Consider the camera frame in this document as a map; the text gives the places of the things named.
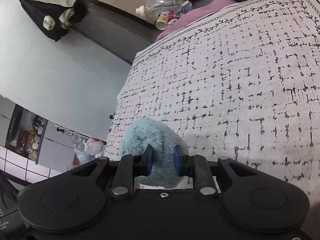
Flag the clear plastic bottle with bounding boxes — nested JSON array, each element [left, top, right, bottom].
[[136, 0, 182, 21]]

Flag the grey plastic bag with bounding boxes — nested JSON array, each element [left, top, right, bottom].
[[72, 134, 94, 166]]

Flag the white plastic bag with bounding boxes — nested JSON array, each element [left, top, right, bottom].
[[84, 137, 104, 158]]

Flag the white patterned bed cover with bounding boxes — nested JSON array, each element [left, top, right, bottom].
[[105, 0, 319, 205]]

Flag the paper cup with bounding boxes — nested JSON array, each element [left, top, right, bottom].
[[155, 16, 168, 31]]

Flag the pink blanket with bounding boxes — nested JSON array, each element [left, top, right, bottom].
[[156, 0, 236, 41]]

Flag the hanging black white clothes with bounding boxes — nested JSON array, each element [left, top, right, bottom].
[[19, 0, 87, 42]]

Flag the light blue plush toy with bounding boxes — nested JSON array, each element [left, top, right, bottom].
[[119, 118, 188, 189]]

